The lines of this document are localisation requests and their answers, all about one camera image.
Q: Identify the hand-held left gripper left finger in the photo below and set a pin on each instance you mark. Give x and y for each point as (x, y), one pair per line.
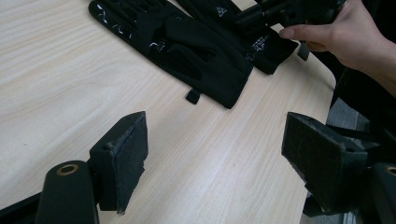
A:
(124, 161)

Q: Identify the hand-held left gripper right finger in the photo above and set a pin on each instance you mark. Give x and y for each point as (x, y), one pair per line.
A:
(323, 161)

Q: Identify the black glove white print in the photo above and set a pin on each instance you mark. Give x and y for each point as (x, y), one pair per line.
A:
(186, 46)
(267, 53)

